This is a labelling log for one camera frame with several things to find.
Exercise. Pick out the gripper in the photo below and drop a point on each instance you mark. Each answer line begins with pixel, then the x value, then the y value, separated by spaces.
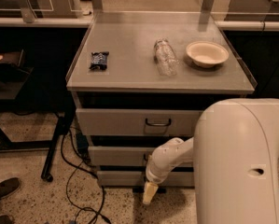
pixel 153 175

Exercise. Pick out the grey drawer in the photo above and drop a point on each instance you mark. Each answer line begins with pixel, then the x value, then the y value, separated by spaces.
pixel 137 156
pixel 137 122
pixel 136 179

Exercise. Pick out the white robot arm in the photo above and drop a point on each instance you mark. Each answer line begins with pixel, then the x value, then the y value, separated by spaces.
pixel 235 153

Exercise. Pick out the grey drawer cabinet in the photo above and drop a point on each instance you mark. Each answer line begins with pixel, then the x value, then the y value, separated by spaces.
pixel 132 79

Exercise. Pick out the clear plastic bottle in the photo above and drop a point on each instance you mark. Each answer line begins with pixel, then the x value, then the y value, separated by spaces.
pixel 166 59

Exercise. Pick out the dark blue snack packet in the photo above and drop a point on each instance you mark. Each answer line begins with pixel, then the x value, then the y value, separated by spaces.
pixel 99 60

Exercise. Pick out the white paper bowl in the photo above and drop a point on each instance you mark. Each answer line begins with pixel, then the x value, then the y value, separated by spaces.
pixel 206 54

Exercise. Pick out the dark shoe lower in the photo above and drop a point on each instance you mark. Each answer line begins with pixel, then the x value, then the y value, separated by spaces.
pixel 5 219

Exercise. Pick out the black side shelf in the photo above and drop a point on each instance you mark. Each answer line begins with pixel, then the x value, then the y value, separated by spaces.
pixel 13 74

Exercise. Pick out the black table frame leg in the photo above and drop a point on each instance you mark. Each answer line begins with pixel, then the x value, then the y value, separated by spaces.
pixel 62 128

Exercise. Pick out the white horizontal rail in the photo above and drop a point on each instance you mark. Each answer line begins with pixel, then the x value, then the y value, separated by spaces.
pixel 267 26

